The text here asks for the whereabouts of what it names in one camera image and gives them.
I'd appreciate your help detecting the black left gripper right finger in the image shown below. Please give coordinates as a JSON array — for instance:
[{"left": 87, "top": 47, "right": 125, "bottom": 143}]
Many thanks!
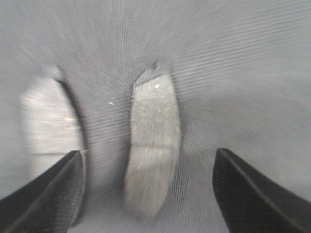
[{"left": 212, "top": 148, "right": 311, "bottom": 233}]

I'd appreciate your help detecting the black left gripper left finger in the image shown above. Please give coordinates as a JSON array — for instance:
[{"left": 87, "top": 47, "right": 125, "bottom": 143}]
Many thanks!
[{"left": 0, "top": 150, "right": 85, "bottom": 233}]

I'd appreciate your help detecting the grey brake pad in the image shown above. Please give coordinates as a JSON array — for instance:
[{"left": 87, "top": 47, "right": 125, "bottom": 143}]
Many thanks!
[
  {"left": 124, "top": 70, "right": 181, "bottom": 218},
  {"left": 20, "top": 65, "right": 86, "bottom": 154}
]

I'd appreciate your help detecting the black conveyor belt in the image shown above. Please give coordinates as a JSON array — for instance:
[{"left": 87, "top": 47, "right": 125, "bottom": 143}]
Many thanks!
[{"left": 0, "top": 0, "right": 311, "bottom": 233}]

